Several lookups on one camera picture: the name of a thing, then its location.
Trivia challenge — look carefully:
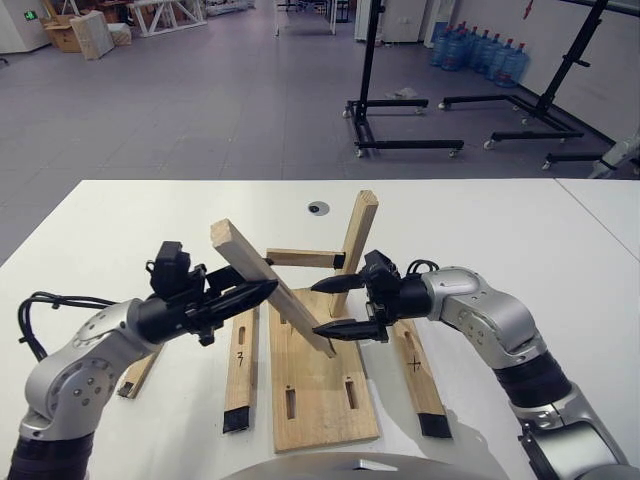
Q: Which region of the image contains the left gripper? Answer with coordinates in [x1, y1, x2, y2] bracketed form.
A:
[137, 264, 280, 348]

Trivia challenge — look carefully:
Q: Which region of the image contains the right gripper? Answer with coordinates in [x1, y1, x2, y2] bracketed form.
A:
[310, 273, 432, 346]

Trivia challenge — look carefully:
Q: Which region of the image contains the wooden cross bar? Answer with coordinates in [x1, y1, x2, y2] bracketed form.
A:
[264, 247, 348, 272]

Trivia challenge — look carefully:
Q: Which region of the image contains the wooden leg with slot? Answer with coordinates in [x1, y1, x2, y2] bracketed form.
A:
[220, 307, 261, 436]

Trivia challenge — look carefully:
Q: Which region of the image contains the wooden seat board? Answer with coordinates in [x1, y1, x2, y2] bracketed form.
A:
[267, 287, 381, 454]

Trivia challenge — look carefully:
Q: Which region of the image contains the wooden leg with cross mark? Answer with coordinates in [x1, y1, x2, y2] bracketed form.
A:
[391, 319, 454, 440]

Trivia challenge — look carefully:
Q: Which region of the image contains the black wheeled stand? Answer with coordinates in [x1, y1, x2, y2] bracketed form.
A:
[342, 0, 466, 160]
[438, 0, 617, 172]

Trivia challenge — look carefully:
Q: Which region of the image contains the small cardboard box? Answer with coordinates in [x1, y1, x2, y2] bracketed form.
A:
[109, 23, 134, 48]

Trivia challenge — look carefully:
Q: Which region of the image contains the blue water jug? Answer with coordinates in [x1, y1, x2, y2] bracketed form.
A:
[467, 28, 494, 74]
[494, 41, 531, 89]
[430, 24, 452, 68]
[441, 28, 472, 72]
[481, 32, 516, 81]

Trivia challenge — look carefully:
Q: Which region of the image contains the pale flat panel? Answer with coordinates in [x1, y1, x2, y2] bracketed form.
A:
[69, 10, 116, 62]

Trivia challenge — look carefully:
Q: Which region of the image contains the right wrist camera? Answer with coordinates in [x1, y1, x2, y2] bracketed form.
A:
[362, 250, 402, 289]

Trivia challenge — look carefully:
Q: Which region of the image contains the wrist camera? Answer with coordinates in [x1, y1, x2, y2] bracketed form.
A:
[362, 250, 402, 289]
[145, 240, 194, 302]

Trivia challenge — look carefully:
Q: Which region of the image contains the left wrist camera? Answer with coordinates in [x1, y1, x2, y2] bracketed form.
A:
[145, 240, 194, 302]

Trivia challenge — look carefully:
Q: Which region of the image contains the black cable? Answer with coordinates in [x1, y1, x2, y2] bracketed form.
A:
[17, 291, 117, 362]
[406, 258, 442, 277]

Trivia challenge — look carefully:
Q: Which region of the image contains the white metal frame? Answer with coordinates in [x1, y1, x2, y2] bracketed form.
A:
[126, 0, 209, 39]

